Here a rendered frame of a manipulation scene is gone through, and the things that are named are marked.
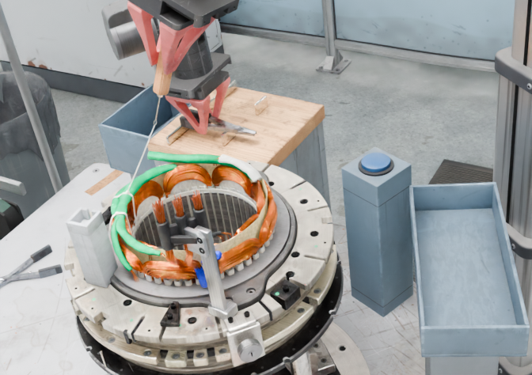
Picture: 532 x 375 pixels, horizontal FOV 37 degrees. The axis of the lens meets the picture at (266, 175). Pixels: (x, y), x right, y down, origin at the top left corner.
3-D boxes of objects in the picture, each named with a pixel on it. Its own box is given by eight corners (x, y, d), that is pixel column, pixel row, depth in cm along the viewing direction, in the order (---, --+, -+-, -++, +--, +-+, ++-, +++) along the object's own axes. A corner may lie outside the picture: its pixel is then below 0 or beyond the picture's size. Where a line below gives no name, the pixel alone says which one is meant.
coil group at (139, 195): (127, 227, 95) (119, 199, 92) (156, 197, 99) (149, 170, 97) (139, 230, 94) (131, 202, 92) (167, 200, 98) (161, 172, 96)
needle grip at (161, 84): (151, 93, 81) (159, 44, 77) (154, 85, 82) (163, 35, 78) (166, 97, 81) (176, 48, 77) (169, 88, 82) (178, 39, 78)
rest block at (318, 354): (305, 382, 108) (302, 357, 105) (292, 354, 112) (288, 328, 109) (336, 372, 109) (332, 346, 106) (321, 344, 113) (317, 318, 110)
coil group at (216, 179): (210, 194, 98) (204, 166, 96) (217, 186, 99) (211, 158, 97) (252, 203, 96) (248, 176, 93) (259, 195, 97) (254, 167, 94)
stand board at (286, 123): (149, 155, 119) (146, 142, 117) (220, 95, 131) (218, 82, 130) (260, 186, 109) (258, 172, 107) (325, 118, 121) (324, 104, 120)
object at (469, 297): (513, 490, 96) (530, 327, 79) (423, 488, 97) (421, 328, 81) (487, 337, 116) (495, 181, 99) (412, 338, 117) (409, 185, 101)
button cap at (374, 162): (376, 176, 108) (376, 170, 108) (355, 165, 111) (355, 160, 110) (396, 164, 110) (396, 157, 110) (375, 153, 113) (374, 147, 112)
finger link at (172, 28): (164, 96, 76) (180, 13, 70) (109, 59, 78) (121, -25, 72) (207, 71, 81) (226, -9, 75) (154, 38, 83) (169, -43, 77)
